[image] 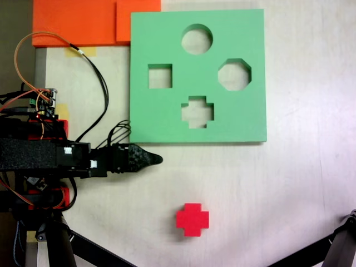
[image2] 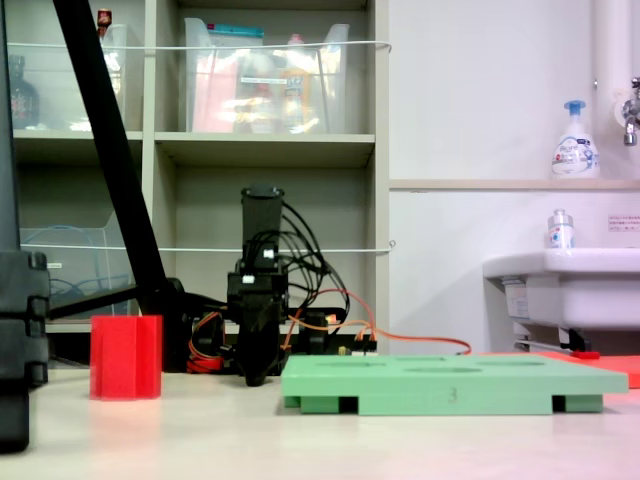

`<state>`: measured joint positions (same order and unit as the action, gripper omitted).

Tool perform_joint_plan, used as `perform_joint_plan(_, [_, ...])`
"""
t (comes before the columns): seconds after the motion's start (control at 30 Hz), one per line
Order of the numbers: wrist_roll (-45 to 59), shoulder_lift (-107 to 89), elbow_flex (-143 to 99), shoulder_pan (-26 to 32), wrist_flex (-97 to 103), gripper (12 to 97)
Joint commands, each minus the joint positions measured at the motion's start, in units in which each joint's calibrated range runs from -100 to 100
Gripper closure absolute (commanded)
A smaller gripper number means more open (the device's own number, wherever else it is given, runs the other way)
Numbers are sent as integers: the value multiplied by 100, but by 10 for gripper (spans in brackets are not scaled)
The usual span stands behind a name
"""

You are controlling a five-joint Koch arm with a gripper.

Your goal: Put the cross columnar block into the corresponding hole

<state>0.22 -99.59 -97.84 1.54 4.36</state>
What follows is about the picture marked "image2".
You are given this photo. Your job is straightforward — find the white sink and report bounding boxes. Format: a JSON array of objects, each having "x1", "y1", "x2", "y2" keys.
[{"x1": 482, "y1": 247, "x2": 640, "y2": 352}]

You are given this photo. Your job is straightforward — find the white elastic cord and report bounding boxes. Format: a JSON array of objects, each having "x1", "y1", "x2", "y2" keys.
[
  {"x1": 19, "y1": 240, "x2": 397, "y2": 254},
  {"x1": 7, "y1": 40, "x2": 393, "y2": 54}
]

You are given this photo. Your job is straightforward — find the white wall notice label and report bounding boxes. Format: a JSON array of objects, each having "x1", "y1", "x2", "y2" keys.
[{"x1": 607, "y1": 214, "x2": 640, "y2": 233}]

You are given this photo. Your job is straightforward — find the circuit board with green terminal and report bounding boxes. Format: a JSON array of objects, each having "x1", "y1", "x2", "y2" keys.
[{"x1": 337, "y1": 344, "x2": 380, "y2": 359}]

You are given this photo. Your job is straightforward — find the green shape hole board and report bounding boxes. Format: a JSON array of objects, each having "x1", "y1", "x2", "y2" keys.
[{"x1": 280, "y1": 353, "x2": 630, "y2": 417}]

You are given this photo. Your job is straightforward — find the metal faucet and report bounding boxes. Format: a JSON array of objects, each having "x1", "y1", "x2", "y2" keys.
[{"x1": 614, "y1": 77, "x2": 640, "y2": 147}]

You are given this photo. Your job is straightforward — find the red cross columnar block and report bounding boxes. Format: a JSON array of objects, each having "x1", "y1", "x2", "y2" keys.
[{"x1": 89, "y1": 314, "x2": 164, "y2": 402}]

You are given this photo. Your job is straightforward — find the white soap pump bottle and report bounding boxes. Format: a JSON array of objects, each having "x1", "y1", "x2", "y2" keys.
[{"x1": 551, "y1": 99, "x2": 601, "y2": 180}]

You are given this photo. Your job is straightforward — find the clear bin with bottles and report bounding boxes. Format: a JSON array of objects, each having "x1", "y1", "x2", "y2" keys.
[{"x1": 183, "y1": 17, "x2": 351, "y2": 135}]

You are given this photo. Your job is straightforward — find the beige shelf unit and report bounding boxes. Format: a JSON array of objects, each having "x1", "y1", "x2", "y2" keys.
[{"x1": 0, "y1": 0, "x2": 392, "y2": 354}]

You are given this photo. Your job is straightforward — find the dark glass bottle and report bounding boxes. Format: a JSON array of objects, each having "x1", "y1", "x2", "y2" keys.
[{"x1": 7, "y1": 54, "x2": 41, "y2": 131}]

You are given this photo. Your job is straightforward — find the clear plastic bin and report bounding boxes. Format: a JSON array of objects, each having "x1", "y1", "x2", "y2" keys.
[{"x1": 7, "y1": 23, "x2": 129, "y2": 133}]

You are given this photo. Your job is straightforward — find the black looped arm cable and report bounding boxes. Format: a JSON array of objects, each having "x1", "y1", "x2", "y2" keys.
[{"x1": 277, "y1": 199, "x2": 334, "y2": 314}]

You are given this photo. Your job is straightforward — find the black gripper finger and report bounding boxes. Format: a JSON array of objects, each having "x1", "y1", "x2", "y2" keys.
[{"x1": 237, "y1": 309, "x2": 282, "y2": 388}]

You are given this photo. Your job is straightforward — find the clear bin with blue cables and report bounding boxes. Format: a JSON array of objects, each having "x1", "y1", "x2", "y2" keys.
[{"x1": 19, "y1": 209, "x2": 139, "y2": 317}]

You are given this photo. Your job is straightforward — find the small silver capped bottle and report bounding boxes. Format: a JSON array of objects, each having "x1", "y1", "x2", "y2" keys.
[{"x1": 546, "y1": 208, "x2": 576, "y2": 250}]

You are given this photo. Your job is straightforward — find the thin orange wire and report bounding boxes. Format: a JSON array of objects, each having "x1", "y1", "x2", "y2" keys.
[{"x1": 282, "y1": 287, "x2": 474, "y2": 357}]

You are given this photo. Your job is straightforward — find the yellow spray bottle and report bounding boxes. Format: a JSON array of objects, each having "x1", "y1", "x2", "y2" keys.
[{"x1": 278, "y1": 33, "x2": 315, "y2": 133}]

